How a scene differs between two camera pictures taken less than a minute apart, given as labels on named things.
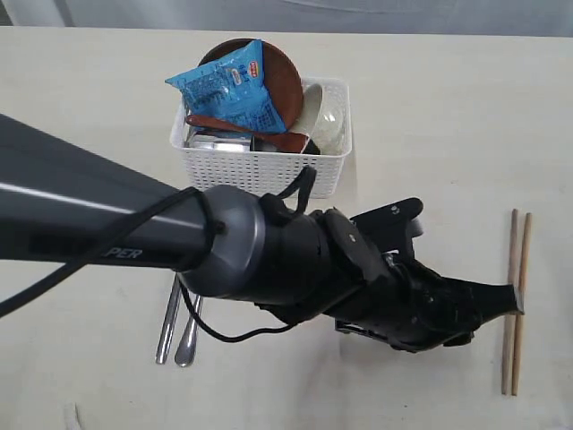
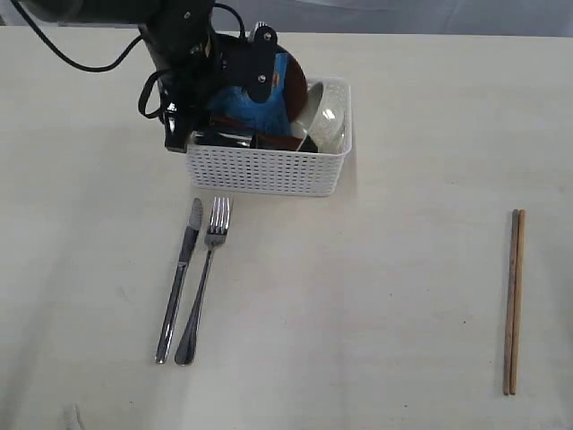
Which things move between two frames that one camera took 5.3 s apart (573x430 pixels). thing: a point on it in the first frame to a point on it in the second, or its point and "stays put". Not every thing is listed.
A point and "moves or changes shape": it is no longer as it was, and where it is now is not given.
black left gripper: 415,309 to 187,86
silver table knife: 167,332 stays put
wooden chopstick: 510,289 stays put
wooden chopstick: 519,341 moves or changes shape
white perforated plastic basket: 275,173 stays put
